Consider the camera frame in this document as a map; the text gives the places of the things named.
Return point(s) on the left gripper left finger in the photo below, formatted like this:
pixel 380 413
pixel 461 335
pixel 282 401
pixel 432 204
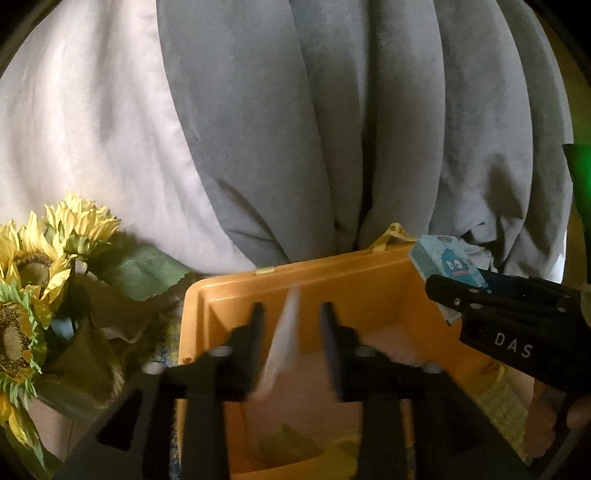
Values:
pixel 224 373

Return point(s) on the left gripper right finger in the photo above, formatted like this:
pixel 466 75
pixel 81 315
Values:
pixel 362 374

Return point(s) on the blue cartoon tissue pack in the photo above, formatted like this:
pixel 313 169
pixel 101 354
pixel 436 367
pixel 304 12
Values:
pixel 449 257

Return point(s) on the right human hand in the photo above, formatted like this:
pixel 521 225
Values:
pixel 542 417

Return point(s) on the orange plastic storage crate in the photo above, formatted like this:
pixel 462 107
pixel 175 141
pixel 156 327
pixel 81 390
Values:
pixel 378 293

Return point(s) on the sunflower bouquet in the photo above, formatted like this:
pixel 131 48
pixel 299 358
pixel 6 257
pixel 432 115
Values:
pixel 39 260

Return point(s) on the grey curtain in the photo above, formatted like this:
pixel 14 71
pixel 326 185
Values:
pixel 314 125

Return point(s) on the pale pink curtain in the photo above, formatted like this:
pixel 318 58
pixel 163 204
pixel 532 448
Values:
pixel 86 108

